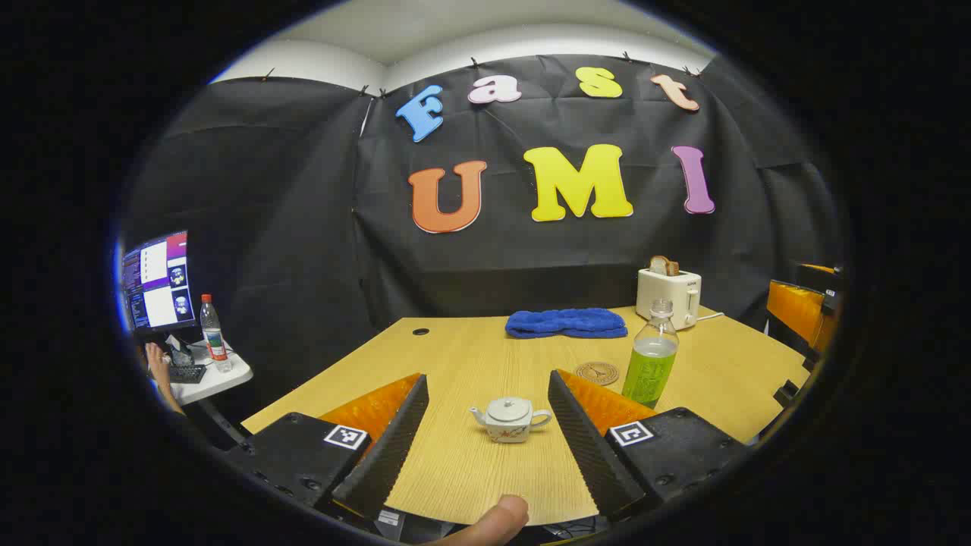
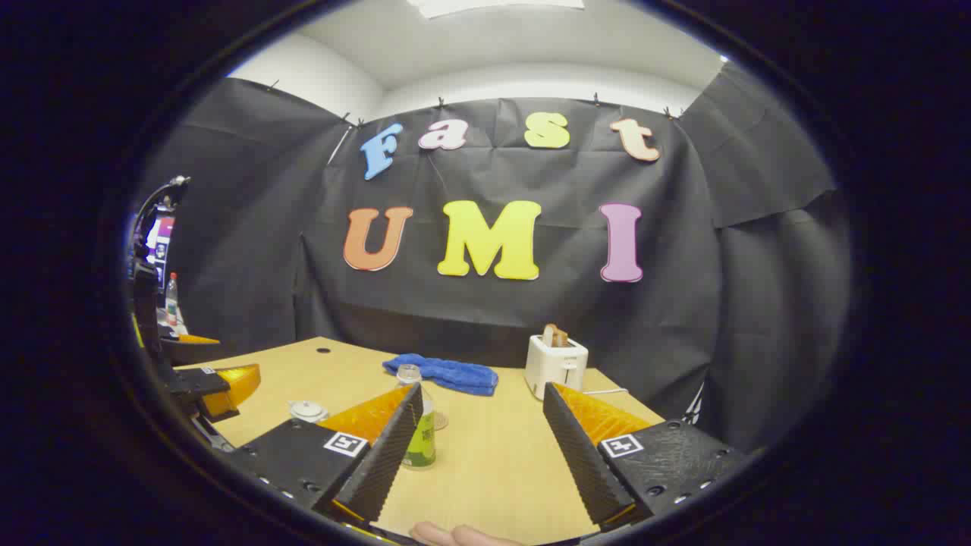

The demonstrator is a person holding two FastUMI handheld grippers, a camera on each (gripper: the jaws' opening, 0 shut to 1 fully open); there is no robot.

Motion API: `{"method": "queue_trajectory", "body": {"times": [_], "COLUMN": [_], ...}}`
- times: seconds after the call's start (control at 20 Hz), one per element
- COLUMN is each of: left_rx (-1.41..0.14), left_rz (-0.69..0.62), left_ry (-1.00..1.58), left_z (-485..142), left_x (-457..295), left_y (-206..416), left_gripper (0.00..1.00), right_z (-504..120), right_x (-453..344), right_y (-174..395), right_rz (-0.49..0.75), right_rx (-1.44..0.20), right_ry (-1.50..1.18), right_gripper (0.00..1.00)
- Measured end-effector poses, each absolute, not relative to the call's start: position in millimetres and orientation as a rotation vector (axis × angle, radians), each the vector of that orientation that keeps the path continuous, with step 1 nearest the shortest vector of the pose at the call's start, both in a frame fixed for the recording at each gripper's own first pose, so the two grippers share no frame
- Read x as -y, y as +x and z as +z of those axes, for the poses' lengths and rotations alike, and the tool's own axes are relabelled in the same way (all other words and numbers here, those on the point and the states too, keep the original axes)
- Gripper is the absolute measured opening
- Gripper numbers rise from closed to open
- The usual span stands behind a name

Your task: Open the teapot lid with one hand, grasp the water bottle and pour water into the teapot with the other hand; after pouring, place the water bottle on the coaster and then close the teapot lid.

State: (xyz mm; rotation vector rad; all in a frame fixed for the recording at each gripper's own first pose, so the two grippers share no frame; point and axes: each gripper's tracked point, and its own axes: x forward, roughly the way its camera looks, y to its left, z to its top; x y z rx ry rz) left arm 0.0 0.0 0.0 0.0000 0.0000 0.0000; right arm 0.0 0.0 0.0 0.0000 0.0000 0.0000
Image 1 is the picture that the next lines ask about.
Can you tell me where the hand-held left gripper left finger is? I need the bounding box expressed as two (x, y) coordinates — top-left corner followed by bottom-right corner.
(224, 372), (431, 522)

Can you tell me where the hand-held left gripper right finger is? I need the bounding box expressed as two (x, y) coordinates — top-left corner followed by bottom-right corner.
(547, 369), (752, 522)

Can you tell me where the white floral teacup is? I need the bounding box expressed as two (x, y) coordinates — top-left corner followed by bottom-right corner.
(469, 406), (554, 444)

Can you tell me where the round wooden coaster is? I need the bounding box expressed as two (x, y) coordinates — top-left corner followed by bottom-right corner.
(574, 362), (621, 387)

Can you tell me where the white teacup lid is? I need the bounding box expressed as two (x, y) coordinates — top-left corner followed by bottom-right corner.
(485, 397), (533, 425)

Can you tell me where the green label water bottle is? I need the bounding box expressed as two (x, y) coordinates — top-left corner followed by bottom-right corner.
(621, 298), (680, 410)

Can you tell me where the red cap water bottle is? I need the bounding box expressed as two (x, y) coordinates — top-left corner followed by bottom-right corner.
(200, 294), (233, 373)

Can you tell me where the white toaster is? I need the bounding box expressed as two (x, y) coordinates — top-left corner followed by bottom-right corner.
(636, 267), (702, 331)

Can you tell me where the blue towel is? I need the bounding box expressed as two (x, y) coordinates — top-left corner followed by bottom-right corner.
(505, 308), (629, 340)

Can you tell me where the white side table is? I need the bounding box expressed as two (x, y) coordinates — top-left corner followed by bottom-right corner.
(152, 341), (253, 406)

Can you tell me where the computer monitor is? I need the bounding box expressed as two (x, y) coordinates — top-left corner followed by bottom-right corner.
(121, 230), (196, 332)

